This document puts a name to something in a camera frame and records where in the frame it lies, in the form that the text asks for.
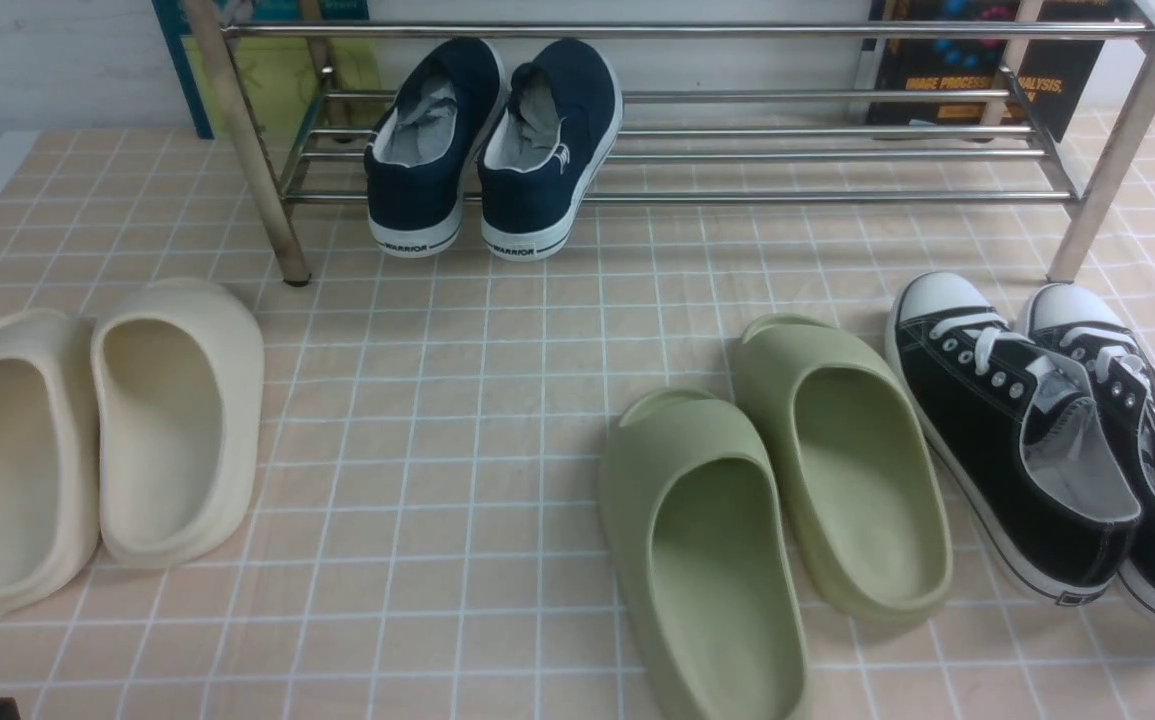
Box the right green foam slipper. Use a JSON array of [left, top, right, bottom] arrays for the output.
[[731, 313, 953, 624]]

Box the black canvas sneaker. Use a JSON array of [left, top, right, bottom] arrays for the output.
[[1019, 283, 1155, 618], [884, 272, 1143, 607]]

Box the left navy slip-on shoe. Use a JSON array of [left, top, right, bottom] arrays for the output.
[[365, 37, 507, 259]]

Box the green foam slipper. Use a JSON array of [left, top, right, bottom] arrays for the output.
[[731, 313, 953, 624], [597, 387, 809, 719]]

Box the left cream foam slipper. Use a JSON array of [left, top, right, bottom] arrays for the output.
[[0, 309, 100, 614]]

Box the right cream foam slipper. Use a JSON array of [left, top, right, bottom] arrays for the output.
[[91, 279, 264, 569]]

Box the navy slip-on shoe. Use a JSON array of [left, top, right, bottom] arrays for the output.
[[477, 38, 624, 261], [365, 37, 507, 259]]

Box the black image processing book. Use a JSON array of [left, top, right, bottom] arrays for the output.
[[857, 1, 1103, 140]]

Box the left green foam slipper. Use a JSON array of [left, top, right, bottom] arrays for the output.
[[597, 387, 809, 719]]

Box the metal shoe rack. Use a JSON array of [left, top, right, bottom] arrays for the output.
[[180, 1, 1155, 287]]

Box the teal and yellow book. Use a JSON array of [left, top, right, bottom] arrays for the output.
[[152, 1, 382, 138]]

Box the right navy slip-on shoe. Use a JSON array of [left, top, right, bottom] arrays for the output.
[[477, 38, 624, 261]]

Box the cream foam slipper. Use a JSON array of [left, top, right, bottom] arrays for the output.
[[91, 279, 264, 569], [0, 309, 100, 614]]

